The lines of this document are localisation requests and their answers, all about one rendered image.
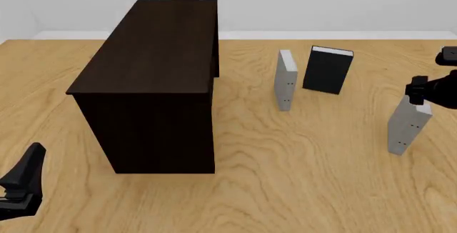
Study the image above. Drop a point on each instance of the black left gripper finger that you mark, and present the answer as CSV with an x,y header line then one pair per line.
x,y
28,171

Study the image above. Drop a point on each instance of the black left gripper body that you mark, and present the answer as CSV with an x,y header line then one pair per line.
x,y
18,204

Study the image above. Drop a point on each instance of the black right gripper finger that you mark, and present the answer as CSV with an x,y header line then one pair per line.
x,y
415,99

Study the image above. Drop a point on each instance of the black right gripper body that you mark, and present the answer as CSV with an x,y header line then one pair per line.
x,y
417,85

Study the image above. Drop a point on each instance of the grey book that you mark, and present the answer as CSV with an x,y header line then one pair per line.
x,y
405,131
285,88

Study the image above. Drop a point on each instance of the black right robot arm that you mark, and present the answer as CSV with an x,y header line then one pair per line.
x,y
444,91

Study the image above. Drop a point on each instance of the black book white pages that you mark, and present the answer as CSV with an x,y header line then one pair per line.
x,y
326,73

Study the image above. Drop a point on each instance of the dark wooden cabinet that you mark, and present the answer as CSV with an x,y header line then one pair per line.
x,y
150,83

